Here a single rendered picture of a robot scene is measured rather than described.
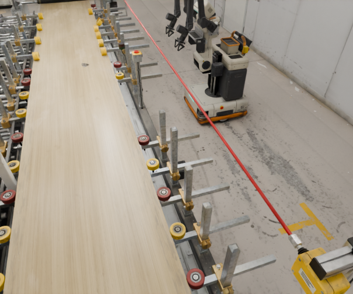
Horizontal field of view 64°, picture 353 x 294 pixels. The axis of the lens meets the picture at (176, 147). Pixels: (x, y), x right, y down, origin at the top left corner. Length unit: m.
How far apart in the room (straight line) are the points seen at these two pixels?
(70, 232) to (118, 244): 0.26
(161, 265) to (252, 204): 1.57
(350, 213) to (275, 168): 0.78
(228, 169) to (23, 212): 2.02
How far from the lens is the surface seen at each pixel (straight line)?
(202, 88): 3.79
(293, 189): 3.03
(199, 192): 1.71
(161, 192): 1.60
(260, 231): 2.63
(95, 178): 1.75
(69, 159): 1.91
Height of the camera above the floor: 2.14
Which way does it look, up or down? 41 degrees down
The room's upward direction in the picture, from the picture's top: straight up
